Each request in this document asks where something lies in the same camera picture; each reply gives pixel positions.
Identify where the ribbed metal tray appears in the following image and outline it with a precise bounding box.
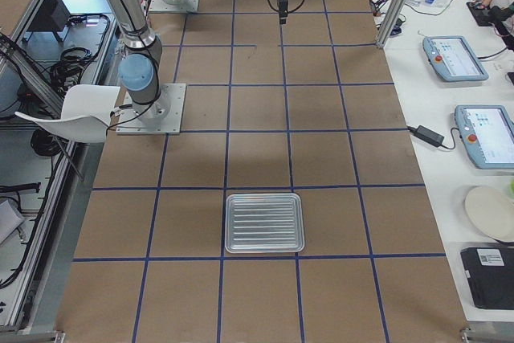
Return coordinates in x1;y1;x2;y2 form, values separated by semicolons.
225;193;305;254

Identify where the blue teach pendant far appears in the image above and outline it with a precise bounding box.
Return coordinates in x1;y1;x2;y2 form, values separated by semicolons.
422;35;489;82

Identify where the blue teach pendant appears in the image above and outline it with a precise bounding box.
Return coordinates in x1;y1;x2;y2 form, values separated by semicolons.
422;35;489;82
454;105;513;169

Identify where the black power adapter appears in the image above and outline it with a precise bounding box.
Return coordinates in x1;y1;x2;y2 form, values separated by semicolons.
407;125;444;148

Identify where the white plastic chair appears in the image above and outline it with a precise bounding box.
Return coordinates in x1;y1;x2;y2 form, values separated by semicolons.
15;84;120;143

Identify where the blue teach pendant near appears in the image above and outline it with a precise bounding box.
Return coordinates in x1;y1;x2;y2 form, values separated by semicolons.
454;105;513;169

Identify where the cream round plate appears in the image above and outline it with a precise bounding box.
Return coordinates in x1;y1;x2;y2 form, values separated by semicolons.
464;186;513;243

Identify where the black flat box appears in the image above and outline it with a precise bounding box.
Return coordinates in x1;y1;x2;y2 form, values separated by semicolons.
460;247;513;310

